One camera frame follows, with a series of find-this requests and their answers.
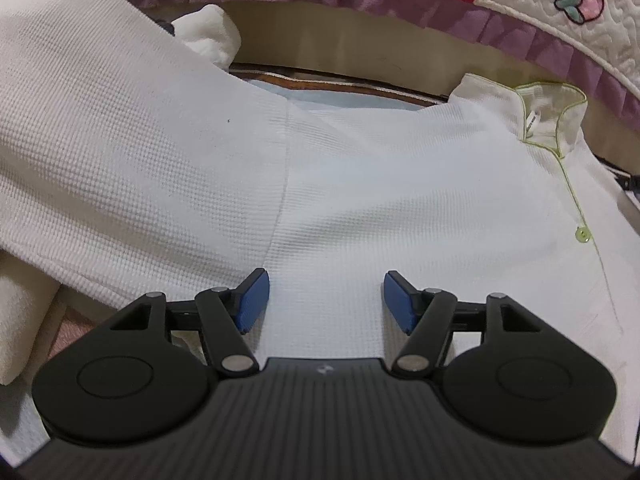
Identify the dark cloth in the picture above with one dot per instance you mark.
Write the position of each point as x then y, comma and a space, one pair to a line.
625, 170

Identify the white waffle shirt green trim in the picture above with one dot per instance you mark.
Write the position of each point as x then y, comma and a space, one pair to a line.
375, 185

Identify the smooth cream cloth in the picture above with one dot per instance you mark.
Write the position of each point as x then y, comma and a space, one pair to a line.
25, 320

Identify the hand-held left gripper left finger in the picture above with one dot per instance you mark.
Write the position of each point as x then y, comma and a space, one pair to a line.
252, 302

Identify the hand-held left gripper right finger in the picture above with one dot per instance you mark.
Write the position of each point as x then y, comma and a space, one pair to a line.
400, 305

